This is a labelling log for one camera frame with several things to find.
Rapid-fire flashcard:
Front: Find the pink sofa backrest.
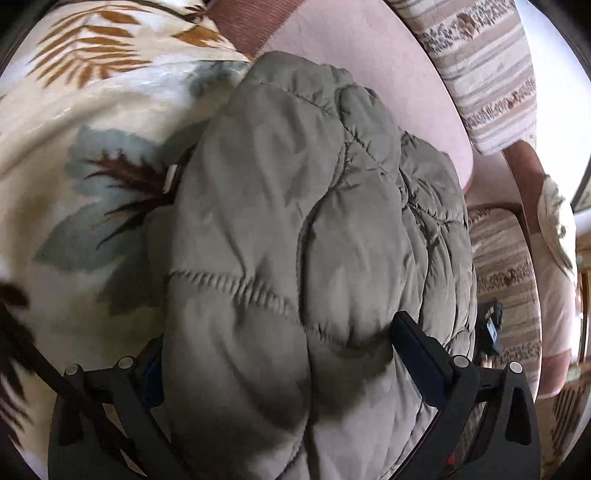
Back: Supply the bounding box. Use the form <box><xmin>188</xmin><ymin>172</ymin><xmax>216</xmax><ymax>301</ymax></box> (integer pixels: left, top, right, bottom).
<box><xmin>503</xmin><ymin>138</ymin><xmax>583</xmax><ymax>400</ymax></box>

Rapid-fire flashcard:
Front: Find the striped floral seat cushion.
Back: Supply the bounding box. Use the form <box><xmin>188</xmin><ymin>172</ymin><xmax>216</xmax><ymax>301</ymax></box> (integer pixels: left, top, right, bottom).
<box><xmin>465</xmin><ymin>207</ymin><xmax>543</xmax><ymax>402</ymax></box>

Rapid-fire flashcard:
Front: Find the cream leaf print blanket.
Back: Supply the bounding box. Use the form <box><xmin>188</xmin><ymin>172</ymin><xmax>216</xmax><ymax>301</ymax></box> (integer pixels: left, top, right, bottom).
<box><xmin>0</xmin><ymin>0</ymin><xmax>259</xmax><ymax>476</ymax></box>

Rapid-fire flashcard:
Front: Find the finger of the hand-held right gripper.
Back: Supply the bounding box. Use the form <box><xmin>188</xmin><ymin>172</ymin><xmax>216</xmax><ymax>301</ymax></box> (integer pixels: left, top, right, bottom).
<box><xmin>478</xmin><ymin>299</ymin><xmax>505</xmax><ymax>366</ymax></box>

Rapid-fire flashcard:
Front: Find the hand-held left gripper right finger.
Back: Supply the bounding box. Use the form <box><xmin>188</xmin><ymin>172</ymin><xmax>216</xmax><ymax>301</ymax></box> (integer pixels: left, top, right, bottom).
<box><xmin>390</xmin><ymin>310</ymin><xmax>541</xmax><ymax>480</ymax></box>

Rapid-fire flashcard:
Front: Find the olive quilted hooded jacket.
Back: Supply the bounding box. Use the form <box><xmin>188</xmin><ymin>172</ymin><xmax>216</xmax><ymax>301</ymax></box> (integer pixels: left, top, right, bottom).
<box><xmin>143</xmin><ymin>50</ymin><xmax>478</xmax><ymax>480</ymax></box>

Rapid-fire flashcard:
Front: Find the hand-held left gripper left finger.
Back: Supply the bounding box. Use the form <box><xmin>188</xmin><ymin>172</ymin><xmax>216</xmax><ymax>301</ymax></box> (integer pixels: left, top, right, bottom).
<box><xmin>48</xmin><ymin>339</ymin><xmax>192</xmax><ymax>480</ymax></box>

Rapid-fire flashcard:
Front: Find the striped floral bolster cushion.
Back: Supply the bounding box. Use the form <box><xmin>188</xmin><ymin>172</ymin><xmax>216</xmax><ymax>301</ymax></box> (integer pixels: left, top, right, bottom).
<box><xmin>387</xmin><ymin>0</ymin><xmax>540</xmax><ymax>156</ymax></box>

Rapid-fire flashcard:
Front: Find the cream crumpled cloth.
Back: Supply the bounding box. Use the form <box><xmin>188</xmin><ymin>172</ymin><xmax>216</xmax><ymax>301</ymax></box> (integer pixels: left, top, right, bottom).
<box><xmin>537</xmin><ymin>175</ymin><xmax>579</xmax><ymax>280</ymax></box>

